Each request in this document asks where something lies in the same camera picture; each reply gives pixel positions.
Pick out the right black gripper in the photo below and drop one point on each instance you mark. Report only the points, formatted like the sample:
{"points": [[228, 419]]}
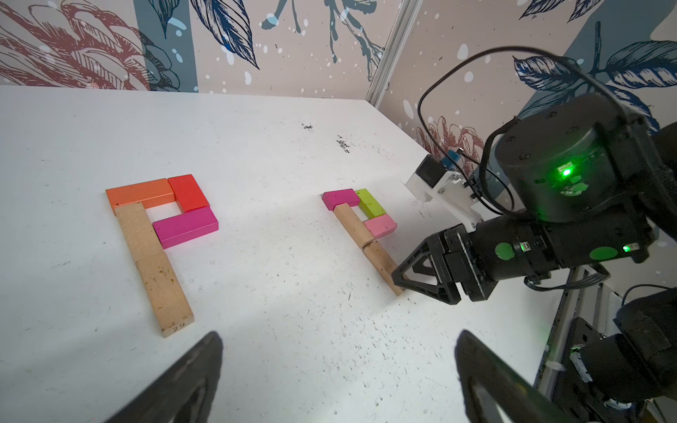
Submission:
{"points": [[455, 261]]}

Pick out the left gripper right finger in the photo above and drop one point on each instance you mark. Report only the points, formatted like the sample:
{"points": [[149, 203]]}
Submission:
{"points": [[492, 388]]}

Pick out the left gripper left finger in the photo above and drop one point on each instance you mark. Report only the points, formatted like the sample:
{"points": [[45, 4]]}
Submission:
{"points": [[183, 393]]}

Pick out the slanted wood block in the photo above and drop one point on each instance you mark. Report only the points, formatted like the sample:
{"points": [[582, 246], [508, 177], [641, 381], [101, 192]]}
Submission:
{"points": [[383, 263]]}

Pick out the light pink block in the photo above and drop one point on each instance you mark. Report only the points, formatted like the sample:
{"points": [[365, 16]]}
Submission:
{"points": [[381, 226]]}

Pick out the natural wood block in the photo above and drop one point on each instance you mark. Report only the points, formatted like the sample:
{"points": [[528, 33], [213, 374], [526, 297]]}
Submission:
{"points": [[353, 225]]}

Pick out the green block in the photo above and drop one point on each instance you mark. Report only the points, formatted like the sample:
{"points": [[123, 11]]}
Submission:
{"points": [[369, 205]]}

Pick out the wide wood block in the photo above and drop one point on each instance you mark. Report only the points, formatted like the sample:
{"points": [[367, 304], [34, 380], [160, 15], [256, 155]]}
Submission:
{"points": [[169, 303]]}

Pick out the magenta block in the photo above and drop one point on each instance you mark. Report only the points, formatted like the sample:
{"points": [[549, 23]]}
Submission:
{"points": [[185, 227], [335, 198]]}

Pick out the red block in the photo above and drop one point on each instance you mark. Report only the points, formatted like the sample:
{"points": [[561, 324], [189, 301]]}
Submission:
{"points": [[187, 193]]}

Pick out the orange block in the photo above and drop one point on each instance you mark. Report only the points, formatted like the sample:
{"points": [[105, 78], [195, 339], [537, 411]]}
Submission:
{"points": [[150, 194]]}

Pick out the thin wood block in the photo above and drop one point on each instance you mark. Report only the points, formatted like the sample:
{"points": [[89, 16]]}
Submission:
{"points": [[138, 231]]}

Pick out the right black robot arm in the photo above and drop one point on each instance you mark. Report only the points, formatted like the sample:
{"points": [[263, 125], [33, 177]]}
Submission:
{"points": [[595, 189]]}

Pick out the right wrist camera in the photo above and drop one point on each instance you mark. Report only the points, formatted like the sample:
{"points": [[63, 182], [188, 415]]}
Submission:
{"points": [[433, 182]]}

